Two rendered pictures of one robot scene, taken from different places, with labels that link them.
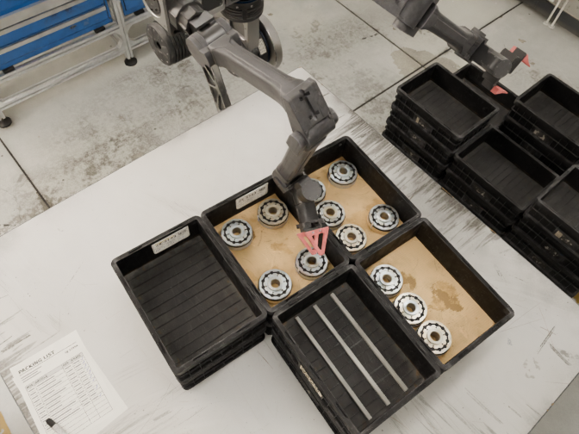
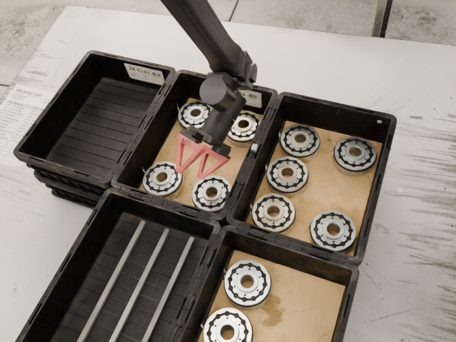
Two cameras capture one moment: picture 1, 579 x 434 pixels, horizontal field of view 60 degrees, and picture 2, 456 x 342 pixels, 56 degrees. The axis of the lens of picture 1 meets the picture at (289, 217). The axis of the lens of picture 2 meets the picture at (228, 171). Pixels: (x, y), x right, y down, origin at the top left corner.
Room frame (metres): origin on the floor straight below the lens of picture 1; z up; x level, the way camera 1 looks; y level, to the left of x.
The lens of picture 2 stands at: (0.58, -0.61, 1.78)
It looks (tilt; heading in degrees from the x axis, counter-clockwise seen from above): 58 degrees down; 73
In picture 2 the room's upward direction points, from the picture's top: 12 degrees counter-clockwise
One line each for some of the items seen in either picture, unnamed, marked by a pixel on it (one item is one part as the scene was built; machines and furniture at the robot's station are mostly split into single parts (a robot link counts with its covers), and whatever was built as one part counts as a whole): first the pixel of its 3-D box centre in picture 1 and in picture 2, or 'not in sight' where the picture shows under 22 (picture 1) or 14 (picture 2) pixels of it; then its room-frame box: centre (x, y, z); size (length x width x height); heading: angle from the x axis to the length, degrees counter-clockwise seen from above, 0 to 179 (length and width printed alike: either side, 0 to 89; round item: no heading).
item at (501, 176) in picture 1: (491, 186); not in sight; (1.48, -0.97, 0.31); 0.40 x 0.30 x 0.34; 46
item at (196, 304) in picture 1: (189, 295); (105, 123); (0.53, 0.27, 0.87); 0.40 x 0.30 x 0.11; 41
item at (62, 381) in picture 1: (65, 391); (15, 122); (0.25, 0.60, 0.70); 0.33 x 0.23 x 0.01; 46
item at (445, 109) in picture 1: (432, 129); not in sight; (1.76, -0.68, 0.37); 0.40 x 0.30 x 0.45; 46
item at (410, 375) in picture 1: (351, 350); (130, 292); (0.43, -0.22, 0.87); 0.40 x 0.30 x 0.11; 41
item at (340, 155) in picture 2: (343, 171); (355, 153); (1.06, -0.17, 0.86); 0.10 x 0.10 x 0.01
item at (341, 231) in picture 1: (351, 237); (273, 212); (0.80, -0.21, 0.86); 0.10 x 0.10 x 0.01
